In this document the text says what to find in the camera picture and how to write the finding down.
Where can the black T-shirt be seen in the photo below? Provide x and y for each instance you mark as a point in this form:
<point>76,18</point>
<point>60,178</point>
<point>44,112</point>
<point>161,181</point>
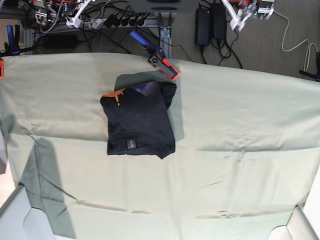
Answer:
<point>138,121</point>

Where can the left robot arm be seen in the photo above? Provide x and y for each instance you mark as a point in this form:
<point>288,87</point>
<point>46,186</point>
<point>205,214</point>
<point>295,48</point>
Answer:
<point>242,10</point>

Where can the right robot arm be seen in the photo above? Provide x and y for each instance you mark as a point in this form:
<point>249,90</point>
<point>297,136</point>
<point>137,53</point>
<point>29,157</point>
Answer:
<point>48,13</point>

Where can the blue orange bar clamp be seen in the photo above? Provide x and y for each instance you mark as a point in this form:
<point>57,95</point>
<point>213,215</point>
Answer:
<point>157,57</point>

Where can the green table cloth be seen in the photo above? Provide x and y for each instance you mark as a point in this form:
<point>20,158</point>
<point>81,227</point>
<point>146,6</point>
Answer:
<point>247,149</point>

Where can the black power strip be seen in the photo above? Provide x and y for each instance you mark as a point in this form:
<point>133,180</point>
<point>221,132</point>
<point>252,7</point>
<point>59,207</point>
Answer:
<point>113,21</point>

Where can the black power adapter brick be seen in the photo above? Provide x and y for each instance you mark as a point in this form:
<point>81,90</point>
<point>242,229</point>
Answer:
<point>202,27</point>

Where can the black adapter on left floor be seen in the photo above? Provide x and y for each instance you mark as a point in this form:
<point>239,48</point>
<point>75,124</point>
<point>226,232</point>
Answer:
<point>60,41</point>

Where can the blue clamp at left edge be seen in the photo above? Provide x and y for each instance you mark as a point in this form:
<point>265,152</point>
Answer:
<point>12,48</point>

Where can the white bin lower left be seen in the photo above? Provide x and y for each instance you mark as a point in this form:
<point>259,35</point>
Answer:
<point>20,221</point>

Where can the white bin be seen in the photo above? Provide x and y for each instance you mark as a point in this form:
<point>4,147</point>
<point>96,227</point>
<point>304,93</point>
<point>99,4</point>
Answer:
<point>297,228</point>
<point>20,221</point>

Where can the white bin lower right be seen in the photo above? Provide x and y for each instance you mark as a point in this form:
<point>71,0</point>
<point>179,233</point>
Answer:
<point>297,228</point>

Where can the aluminium frame post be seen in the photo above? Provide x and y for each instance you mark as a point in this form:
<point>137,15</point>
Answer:
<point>165,23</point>

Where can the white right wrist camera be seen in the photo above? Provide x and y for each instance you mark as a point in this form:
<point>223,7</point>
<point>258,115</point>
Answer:
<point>73,22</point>

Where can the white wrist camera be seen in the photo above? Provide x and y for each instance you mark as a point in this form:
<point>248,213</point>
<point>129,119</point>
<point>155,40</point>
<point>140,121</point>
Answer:
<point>73,22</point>
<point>264,9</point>

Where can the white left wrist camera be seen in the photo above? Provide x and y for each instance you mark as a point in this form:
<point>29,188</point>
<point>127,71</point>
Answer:
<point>264,9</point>

